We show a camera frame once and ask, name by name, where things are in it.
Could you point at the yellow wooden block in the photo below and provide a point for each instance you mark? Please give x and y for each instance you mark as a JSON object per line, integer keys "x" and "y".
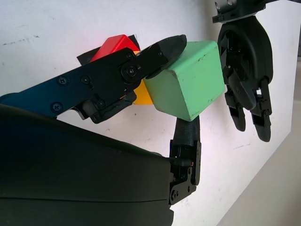
{"x": 142, "y": 96}

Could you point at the green wooden block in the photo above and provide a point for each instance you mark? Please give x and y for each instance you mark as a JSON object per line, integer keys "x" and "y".
{"x": 192, "y": 82}

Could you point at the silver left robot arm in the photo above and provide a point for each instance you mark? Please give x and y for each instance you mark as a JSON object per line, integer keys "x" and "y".
{"x": 227, "y": 3}

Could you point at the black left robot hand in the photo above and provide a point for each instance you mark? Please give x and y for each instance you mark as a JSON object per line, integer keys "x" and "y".
{"x": 249, "y": 58}

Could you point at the red wooden block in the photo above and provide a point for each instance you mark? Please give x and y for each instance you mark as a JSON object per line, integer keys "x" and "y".
{"x": 115, "y": 44}

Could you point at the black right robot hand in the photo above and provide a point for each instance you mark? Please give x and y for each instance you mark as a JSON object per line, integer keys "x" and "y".
{"x": 82, "y": 171}

